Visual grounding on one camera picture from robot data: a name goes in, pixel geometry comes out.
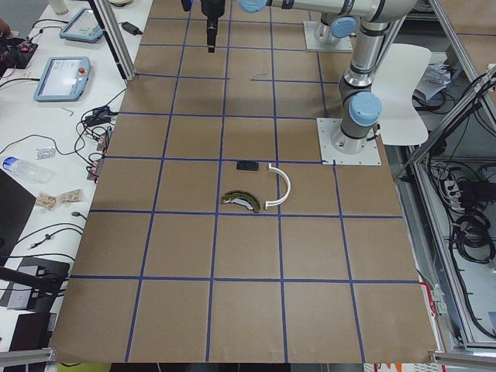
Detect black power adapter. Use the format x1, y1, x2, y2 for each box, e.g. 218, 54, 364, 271
121, 22, 143, 36

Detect far teach pendant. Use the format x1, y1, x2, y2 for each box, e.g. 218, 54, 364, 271
59, 8, 103, 43

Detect teach pendant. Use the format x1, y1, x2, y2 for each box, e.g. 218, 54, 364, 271
33, 57, 91, 102
59, 8, 103, 43

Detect black brake pad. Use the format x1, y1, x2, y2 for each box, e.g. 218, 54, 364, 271
236, 160, 260, 171

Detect white curved plastic part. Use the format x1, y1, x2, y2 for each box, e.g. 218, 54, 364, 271
263, 163, 291, 210

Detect near teach pendant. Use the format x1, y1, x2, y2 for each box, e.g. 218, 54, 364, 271
33, 57, 91, 102

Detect green brake shoe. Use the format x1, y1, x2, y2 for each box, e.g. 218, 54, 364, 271
220, 190, 261, 213

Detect white plastic chair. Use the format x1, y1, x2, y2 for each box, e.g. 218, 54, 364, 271
371, 43, 431, 146

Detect clear plastic water bottle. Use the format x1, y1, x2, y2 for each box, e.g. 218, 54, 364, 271
1, 157, 53, 184

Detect aluminium frame post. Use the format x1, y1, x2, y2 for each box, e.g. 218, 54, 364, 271
88, 0, 136, 81

